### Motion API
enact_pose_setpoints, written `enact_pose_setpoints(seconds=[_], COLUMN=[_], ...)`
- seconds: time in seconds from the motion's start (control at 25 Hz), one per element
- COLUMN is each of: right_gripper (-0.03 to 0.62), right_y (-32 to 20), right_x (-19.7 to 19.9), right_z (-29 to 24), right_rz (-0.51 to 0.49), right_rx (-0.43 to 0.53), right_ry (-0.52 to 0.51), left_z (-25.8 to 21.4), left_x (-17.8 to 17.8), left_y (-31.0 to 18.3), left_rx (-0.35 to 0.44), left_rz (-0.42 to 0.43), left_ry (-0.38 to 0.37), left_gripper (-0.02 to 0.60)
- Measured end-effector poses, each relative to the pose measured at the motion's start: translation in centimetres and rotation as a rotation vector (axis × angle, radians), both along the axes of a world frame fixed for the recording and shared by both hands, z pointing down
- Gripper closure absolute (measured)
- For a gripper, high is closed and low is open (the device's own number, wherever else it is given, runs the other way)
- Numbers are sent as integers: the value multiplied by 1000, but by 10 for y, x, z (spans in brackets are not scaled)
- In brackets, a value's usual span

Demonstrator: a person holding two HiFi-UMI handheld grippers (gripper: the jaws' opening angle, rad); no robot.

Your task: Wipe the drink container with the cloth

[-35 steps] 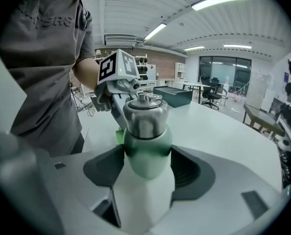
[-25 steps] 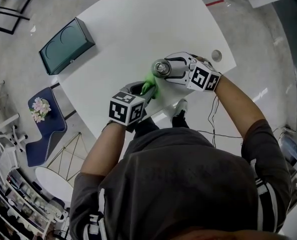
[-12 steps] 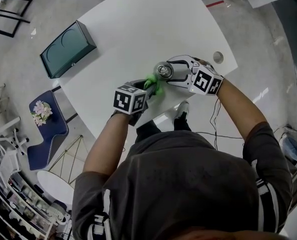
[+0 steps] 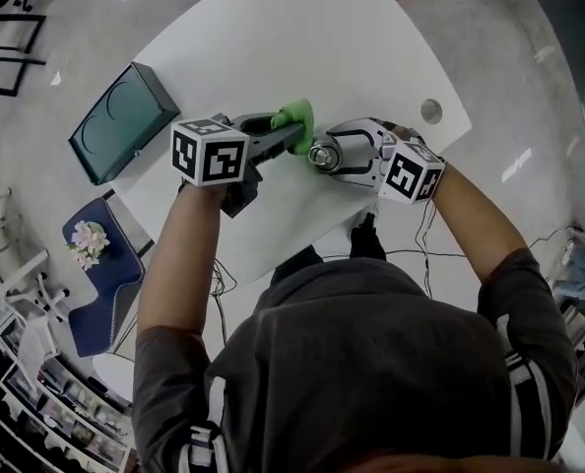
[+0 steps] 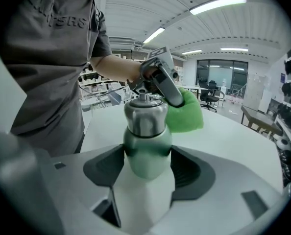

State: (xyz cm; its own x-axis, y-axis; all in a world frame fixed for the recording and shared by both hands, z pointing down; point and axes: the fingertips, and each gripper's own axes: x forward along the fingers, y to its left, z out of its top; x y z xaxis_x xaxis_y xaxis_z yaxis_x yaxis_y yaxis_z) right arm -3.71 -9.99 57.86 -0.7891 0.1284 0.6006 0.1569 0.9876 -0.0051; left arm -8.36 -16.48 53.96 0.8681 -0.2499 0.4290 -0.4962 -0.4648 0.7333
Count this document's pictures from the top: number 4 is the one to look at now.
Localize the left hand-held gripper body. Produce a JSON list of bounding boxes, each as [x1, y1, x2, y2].
[[169, 112, 265, 219]]

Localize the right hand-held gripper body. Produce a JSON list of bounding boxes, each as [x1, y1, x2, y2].
[[369, 130, 447, 207]]

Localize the green cloth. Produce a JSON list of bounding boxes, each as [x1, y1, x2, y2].
[[270, 97, 316, 157]]

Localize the silver metal drink container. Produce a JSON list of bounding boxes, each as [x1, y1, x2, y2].
[[307, 135, 344, 175]]

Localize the person's right forearm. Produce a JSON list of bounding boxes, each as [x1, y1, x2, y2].
[[422, 162, 530, 285]]

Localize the person's left forearm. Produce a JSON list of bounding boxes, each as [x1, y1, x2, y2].
[[136, 178, 230, 347]]

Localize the person's right hand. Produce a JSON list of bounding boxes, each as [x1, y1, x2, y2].
[[383, 121, 426, 146]]

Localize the grey round table grommet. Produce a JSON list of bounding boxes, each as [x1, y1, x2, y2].
[[420, 98, 444, 124]]

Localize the person's dark trouser leg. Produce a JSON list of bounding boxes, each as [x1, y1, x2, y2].
[[348, 211, 388, 262]]

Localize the dark green metal box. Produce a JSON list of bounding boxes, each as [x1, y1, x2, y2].
[[67, 61, 182, 187]]

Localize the pink and white flower bunch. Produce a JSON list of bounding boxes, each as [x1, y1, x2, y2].
[[65, 220, 112, 272]]

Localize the blue padded chair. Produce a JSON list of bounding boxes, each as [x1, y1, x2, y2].
[[61, 196, 147, 360]]

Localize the person's dark grey shirt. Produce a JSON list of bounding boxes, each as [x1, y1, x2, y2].
[[131, 246, 580, 473]]

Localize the blue fabric bundle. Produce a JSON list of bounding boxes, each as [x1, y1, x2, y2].
[[552, 241, 585, 310]]

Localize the white swivel chair base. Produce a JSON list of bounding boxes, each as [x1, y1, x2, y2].
[[4, 248, 72, 325]]

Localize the white storage shelf unit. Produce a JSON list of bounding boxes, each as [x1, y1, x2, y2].
[[0, 307, 137, 473]]

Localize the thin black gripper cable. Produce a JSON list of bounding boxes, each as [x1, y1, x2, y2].
[[321, 198, 471, 300]]

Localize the black metal frame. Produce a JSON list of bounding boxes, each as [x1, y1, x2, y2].
[[0, 13, 48, 99]]

